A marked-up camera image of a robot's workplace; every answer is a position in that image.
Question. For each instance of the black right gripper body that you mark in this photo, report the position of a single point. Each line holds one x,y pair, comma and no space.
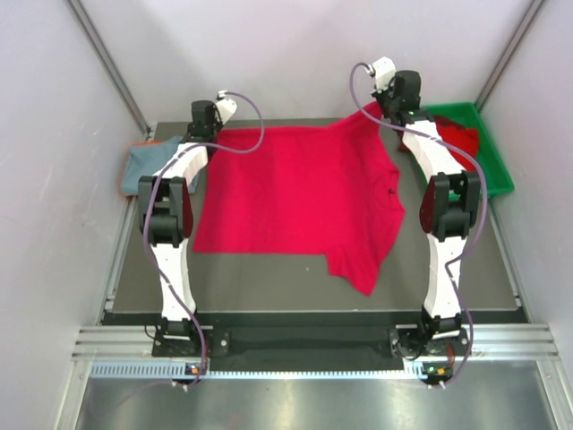
389,106

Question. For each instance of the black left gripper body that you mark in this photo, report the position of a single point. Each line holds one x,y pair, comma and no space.
216,126

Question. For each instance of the crimson red t-shirt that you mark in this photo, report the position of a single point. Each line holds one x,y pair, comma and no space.
330,190

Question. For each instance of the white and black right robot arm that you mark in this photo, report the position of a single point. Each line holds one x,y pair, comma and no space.
449,207

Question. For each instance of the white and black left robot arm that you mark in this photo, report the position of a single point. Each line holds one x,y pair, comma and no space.
166,223

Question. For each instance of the dark maroon t-shirt in bin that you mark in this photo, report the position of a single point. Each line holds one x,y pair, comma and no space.
443,121

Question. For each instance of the folded orange t-shirt under blue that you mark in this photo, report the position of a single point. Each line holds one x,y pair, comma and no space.
145,143

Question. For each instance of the folded blue-grey t-shirt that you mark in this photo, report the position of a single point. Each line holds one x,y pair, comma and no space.
143,165

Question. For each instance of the bright red t-shirt in bin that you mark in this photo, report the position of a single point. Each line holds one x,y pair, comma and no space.
466,139

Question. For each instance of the green plastic bin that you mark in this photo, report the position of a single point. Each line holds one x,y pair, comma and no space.
498,178

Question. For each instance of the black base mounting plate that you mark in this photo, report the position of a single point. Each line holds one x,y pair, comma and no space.
322,349

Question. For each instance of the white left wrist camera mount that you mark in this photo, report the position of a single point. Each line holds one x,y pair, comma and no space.
226,107

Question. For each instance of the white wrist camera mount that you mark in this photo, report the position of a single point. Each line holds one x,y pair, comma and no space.
382,71
226,107

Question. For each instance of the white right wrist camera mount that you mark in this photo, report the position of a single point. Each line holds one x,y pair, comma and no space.
382,71

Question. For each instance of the left aluminium corner post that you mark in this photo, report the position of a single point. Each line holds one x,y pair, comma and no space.
90,31

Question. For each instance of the aluminium corner post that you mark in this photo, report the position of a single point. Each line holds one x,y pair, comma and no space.
90,31
517,37

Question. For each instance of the right aluminium corner post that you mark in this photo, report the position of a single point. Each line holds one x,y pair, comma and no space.
517,37

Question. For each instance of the aluminium front frame rail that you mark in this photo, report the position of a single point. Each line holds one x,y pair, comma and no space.
490,341

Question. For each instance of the slotted grey cable duct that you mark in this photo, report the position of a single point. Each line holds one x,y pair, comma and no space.
186,371

